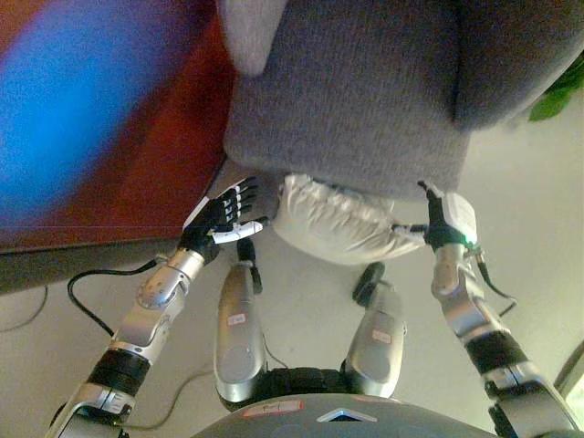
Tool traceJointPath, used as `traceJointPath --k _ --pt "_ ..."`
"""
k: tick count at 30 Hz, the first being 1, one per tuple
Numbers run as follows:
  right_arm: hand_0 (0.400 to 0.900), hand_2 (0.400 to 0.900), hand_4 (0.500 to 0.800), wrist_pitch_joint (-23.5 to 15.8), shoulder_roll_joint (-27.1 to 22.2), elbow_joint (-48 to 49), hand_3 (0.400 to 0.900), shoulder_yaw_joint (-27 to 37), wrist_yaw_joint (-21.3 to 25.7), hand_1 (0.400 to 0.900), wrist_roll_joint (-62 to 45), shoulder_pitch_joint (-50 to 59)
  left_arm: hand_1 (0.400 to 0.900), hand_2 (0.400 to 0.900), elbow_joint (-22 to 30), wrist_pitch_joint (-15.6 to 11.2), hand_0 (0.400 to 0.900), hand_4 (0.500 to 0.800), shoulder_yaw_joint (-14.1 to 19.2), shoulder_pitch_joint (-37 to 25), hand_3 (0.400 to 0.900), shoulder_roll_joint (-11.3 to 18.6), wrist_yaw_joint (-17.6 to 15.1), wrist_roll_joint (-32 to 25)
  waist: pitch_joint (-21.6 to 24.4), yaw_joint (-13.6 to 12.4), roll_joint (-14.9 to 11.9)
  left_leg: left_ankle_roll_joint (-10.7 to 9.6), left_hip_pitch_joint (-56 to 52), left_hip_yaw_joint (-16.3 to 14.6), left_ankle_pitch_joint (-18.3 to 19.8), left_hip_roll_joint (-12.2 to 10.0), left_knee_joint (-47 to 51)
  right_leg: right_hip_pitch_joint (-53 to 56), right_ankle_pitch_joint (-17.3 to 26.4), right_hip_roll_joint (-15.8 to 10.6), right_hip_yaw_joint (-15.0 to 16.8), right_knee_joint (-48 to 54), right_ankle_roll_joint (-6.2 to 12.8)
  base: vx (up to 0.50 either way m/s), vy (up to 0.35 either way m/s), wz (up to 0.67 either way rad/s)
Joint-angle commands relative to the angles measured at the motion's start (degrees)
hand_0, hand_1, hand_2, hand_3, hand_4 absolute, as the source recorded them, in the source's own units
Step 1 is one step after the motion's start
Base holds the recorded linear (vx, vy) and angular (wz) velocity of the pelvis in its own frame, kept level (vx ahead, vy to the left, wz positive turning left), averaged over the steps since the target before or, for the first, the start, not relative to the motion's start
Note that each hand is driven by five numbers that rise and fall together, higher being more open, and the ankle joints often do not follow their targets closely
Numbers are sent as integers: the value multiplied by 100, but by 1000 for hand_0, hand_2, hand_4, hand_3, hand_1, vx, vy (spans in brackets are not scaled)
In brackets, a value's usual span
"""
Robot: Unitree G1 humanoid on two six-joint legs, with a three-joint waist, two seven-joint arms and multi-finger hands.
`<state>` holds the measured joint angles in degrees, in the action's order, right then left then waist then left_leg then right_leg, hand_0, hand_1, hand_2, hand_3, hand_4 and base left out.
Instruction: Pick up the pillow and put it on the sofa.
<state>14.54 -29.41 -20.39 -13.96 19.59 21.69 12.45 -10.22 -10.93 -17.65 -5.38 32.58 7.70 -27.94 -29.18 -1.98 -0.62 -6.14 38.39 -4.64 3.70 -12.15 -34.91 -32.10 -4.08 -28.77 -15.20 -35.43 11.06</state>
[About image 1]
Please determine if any grey robot torso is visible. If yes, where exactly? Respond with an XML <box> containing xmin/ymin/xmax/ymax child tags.
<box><xmin>191</xmin><ymin>367</ymin><xmax>503</xmax><ymax>438</ymax></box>

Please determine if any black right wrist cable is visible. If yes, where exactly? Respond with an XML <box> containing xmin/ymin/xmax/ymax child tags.
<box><xmin>474</xmin><ymin>253</ymin><xmax>519</xmax><ymax>318</ymax></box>

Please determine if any silver right robot leg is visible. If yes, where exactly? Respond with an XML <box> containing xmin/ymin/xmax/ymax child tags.
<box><xmin>339</xmin><ymin>262</ymin><xmax>408</xmax><ymax>398</ymax></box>

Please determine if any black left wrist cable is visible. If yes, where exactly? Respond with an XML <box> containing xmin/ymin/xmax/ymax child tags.
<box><xmin>67</xmin><ymin>259</ymin><xmax>166</xmax><ymax>337</ymax></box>

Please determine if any thin white floor cable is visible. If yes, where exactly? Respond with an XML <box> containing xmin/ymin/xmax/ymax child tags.
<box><xmin>0</xmin><ymin>285</ymin><xmax>49</xmax><ymax>333</ymax></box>
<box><xmin>131</xmin><ymin>364</ymin><xmax>215</xmax><ymax>430</ymax></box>

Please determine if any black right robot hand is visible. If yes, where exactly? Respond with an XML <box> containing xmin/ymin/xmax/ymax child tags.
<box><xmin>391</xmin><ymin>180</ymin><xmax>480</xmax><ymax>250</ymax></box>

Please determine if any grey fabric armchair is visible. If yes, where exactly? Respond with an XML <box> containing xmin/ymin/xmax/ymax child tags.
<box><xmin>218</xmin><ymin>0</ymin><xmax>584</xmax><ymax>204</ymax></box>

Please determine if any white ruffled pillow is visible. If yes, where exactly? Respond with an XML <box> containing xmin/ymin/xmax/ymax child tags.
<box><xmin>272</xmin><ymin>172</ymin><xmax>428</xmax><ymax>266</ymax></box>

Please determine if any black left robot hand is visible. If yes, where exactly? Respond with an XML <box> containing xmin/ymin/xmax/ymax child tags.
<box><xmin>177</xmin><ymin>175</ymin><xmax>271</xmax><ymax>266</ymax></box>

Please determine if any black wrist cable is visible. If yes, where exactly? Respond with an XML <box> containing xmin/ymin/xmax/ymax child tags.
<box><xmin>474</xmin><ymin>253</ymin><xmax>519</xmax><ymax>318</ymax></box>
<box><xmin>67</xmin><ymin>259</ymin><xmax>166</xmax><ymax>337</ymax></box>

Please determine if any green potted plant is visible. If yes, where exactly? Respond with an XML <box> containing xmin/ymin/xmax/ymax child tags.
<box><xmin>528</xmin><ymin>58</ymin><xmax>584</xmax><ymax>122</ymax></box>

